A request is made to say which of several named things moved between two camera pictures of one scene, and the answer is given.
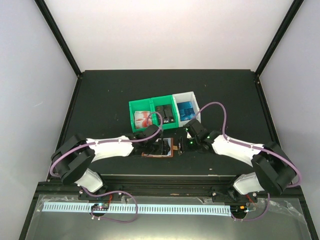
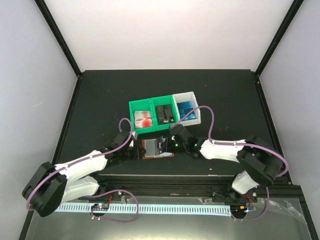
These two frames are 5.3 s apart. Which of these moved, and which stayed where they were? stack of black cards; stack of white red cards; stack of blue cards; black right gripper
Moved: black right gripper
Stayed: stack of black cards; stack of blue cards; stack of white red cards
